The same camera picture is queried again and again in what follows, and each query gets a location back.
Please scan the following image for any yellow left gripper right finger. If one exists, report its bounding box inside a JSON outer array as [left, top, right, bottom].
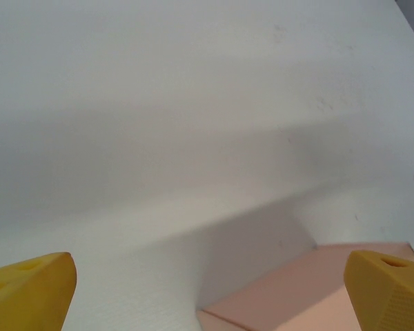
[[344, 250, 414, 331]]

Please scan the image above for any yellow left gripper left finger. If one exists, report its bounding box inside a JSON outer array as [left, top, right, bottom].
[[0, 252, 77, 331]]

